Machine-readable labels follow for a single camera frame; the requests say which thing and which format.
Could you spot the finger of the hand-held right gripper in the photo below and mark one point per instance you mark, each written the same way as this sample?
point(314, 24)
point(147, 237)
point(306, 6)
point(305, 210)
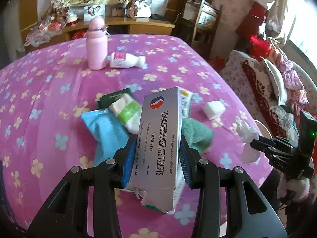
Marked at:
point(279, 161)
point(270, 142)

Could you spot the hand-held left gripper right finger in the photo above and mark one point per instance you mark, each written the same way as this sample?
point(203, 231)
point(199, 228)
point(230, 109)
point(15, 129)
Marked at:
point(184, 164)

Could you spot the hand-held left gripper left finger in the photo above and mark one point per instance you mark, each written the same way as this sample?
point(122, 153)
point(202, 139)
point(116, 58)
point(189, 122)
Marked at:
point(128, 164)

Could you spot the white plastic wrap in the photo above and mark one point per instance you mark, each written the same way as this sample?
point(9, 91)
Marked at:
point(245, 131)

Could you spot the silver medicine box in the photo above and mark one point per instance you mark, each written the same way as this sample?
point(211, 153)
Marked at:
point(158, 141)

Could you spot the white box with yellow mark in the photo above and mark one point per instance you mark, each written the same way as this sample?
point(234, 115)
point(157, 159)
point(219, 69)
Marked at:
point(185, 101)

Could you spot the person's right hand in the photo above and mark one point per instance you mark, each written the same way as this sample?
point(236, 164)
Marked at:
point(296, 188)

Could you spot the teal cloth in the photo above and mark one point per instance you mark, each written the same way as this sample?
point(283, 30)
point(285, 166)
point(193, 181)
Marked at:
point(198, 133)

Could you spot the blue plastic packet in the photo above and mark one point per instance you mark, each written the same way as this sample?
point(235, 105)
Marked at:
point(104, 133)

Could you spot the white green tissue pack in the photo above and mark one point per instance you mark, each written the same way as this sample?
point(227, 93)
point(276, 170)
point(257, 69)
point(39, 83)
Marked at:
point(126, 114)

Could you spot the pink clothing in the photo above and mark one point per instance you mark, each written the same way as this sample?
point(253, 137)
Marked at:
point(292, 79)

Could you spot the white cube block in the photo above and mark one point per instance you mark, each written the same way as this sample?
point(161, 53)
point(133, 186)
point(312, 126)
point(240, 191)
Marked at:
point(214, 109)

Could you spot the white pillow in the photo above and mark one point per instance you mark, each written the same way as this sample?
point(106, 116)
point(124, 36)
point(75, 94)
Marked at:
point(275, 79)

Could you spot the dark green booklet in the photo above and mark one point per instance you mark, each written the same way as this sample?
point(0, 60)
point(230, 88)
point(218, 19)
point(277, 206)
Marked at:
point(106, 100)

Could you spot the floral sofa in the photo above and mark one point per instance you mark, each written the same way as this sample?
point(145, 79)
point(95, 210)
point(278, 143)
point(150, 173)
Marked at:
point(235, 74)

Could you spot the red bag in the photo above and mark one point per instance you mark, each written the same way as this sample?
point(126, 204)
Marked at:
point(218, 63)

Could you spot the white bottle with pink label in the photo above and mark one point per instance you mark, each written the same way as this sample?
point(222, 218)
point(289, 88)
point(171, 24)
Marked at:
point(123, 60)

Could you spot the pink floral blanket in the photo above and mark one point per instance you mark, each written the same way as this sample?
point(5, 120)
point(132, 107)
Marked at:
point(49, 91)

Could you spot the red clothing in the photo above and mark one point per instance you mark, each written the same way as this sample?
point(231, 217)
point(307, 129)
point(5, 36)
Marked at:
point(252, 19)

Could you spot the wooden cabinet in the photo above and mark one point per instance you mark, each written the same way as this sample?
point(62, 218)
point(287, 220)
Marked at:
point(148, 26)

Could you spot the wooden chair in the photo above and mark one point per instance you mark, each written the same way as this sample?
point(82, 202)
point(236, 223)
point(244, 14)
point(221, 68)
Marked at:
point(205, 17)

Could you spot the framed photo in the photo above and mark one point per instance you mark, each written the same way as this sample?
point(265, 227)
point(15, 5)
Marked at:
point(94, 12)

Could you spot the white printed bag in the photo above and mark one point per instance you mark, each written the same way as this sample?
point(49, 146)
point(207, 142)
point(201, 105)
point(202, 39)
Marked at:
point(143, 8)

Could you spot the pile of plastic packets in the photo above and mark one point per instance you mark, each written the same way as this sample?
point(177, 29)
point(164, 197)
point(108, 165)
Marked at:
point(49, 27)

